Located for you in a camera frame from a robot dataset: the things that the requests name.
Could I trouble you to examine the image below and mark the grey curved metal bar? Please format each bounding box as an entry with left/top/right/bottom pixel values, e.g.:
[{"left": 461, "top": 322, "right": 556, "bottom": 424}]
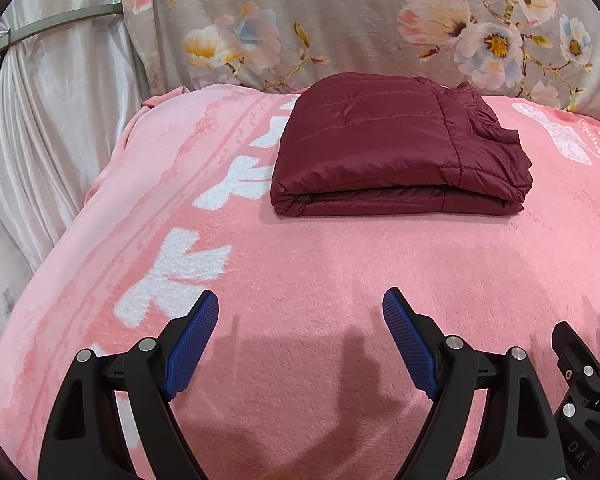
[{"left": 0, "top": 2, "right": 124, "bottom": 61}]

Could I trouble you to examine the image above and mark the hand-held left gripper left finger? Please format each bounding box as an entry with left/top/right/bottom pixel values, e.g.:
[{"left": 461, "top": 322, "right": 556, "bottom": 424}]
[{"left": 37, "top": 289, "right": 220, "bottom": 480}]

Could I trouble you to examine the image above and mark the pink fleece blanket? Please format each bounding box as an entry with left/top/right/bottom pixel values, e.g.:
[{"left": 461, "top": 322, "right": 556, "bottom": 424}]
[{"left": 0, "top": 85, "right": 600, "bottom": 480}]

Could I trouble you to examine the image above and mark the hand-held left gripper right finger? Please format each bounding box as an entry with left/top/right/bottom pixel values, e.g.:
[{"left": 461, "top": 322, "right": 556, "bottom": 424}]
[{"left": 382, "top": 287, "right": 570, "bottom": 480}]

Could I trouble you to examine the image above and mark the grey floral duvet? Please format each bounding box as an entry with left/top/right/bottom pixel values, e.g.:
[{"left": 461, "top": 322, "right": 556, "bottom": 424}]
[{"left": 121, "top": 0, "right": 600, "bottom": 133}]

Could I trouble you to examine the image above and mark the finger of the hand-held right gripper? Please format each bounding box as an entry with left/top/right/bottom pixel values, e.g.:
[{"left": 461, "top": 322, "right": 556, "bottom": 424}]
[{"left": 551, "top": 321, "right": 600, "bottom": 401}]

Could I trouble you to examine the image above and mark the white satin cloth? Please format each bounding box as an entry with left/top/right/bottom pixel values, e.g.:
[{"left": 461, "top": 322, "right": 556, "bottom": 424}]
[{"left": 0, "top": 0, "right": 151, "bottom": 361}]

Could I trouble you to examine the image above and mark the maroon quilted puffer jacket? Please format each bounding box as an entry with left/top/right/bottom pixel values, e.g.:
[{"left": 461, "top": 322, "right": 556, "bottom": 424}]
[{"left": 270, "top": 73, "right": 533, "bottom": 218}]

